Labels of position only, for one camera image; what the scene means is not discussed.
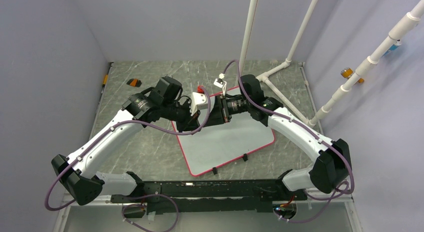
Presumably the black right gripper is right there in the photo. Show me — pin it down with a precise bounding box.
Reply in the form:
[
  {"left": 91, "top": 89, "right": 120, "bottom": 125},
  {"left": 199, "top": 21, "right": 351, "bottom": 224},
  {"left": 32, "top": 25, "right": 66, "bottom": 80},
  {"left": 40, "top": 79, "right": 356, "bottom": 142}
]
[{"left": 202, "top": 94, "right": 251, "bottom": 128}]

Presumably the pink framed whiteboard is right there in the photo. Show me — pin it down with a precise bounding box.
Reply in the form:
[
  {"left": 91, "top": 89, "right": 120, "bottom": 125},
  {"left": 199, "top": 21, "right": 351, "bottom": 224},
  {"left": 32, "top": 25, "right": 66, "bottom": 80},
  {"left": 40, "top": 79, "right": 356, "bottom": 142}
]
[{"left": 171, "top": 86, "right": 277, "bottom": 177}]

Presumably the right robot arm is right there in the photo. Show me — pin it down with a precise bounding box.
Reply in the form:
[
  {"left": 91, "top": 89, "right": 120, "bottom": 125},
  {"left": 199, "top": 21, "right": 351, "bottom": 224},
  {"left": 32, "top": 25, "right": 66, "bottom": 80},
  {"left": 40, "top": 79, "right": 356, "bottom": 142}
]
[{"left": 206, "top": 74, "right": 352, "bottom": 199}]

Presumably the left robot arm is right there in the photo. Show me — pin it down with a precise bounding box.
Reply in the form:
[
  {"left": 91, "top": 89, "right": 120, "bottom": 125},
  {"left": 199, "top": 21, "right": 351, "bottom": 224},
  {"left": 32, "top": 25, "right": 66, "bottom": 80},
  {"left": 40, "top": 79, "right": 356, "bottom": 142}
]
[{"left": 51, "top": 76, "right": 211, "bottom": 205}]

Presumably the orange black tool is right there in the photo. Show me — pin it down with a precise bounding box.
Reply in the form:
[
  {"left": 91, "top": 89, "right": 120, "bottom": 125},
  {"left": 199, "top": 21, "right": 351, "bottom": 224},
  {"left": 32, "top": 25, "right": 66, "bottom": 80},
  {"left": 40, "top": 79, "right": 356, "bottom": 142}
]
[{"left": 127, "top": 78, "right": 142, "bottom": 87}]

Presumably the yellow black screwdriver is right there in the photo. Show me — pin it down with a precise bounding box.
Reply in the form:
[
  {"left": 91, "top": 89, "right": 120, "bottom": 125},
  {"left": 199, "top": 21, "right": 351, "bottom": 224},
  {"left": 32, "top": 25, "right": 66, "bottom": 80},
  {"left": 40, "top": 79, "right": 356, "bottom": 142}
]
[{"left": 101, "top": 62, "right": 113, "bottom": 94}]

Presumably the white PVC pipe right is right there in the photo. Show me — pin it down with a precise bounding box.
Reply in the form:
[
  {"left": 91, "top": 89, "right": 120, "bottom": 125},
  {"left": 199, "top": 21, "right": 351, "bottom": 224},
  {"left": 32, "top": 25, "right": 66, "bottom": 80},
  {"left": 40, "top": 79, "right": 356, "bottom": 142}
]
[{"left": 307, "top": 0, "right": 424, "bottom": 127}]

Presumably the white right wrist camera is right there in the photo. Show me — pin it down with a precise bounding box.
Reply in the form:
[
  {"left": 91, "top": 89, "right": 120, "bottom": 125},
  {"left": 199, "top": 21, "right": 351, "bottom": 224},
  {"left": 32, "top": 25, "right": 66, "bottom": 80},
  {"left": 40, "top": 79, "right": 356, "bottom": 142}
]
[{"left": 213, "top": 73, "right": 227, "bottom": 96}]

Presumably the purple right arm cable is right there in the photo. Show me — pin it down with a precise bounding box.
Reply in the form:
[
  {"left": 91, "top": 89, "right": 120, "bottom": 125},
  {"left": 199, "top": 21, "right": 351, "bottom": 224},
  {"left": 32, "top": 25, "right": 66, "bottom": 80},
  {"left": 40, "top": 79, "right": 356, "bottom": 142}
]
[{"left": 222, "top": 59, "right": 355, "bottom": 224}]

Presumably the white PVC pipe frame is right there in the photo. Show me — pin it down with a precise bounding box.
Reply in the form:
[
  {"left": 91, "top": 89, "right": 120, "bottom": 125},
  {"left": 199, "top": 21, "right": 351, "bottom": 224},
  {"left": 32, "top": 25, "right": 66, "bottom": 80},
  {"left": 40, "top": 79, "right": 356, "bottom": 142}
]
[{"left": 238, "top": 0, "right": 319, "bottom": 127}]

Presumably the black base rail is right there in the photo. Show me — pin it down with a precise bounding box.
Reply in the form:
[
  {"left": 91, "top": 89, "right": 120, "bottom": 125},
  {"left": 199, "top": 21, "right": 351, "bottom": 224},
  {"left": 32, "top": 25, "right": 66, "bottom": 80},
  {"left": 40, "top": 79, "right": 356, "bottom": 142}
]
[{"left": 110, "top": 179, "right": 307, "bottom": 214}]

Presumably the orange wall knob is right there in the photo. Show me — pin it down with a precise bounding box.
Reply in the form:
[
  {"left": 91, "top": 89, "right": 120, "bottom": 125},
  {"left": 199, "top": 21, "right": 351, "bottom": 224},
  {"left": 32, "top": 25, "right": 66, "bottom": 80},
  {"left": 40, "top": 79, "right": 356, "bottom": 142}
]
[{"left": 340, "top": 68, "right": 365, "bottom": 84}]

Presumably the blue wall clip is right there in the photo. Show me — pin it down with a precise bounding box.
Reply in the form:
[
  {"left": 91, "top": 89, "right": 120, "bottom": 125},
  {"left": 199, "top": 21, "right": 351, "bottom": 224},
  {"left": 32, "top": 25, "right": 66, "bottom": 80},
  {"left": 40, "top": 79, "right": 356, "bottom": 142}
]
[{"left": 384, "top": 40, "right": 402, "bottom": 56}]

